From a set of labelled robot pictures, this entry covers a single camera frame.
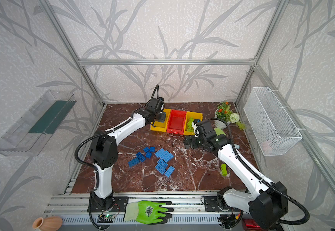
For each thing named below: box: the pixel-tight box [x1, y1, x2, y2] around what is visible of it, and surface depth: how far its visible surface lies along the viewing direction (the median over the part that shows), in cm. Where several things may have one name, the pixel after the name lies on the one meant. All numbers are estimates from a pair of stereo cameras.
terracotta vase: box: [32, 216, 64, 231], surface depth 61 cm
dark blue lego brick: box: [135, 151, 146, 163], surface depth 91 cm
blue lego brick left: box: [128, 157, 141, 168], surface depth 89 cm
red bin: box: [166, 109, 187, 136], surface depth 104 cm
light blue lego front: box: [154, 163, 167, 175], surface depth 86 cm
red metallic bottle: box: [241, 218, 265, 231], surface depth 67 cm
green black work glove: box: [123, 200, 174, 225], surface depth 72 cm
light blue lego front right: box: [164, 165, 176, 178], surface depth 86 cm
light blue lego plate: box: [154, 147, 174, 163], surface depth 92 cm
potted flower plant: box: [214, 101, 246, 131], surface depth 97 cm
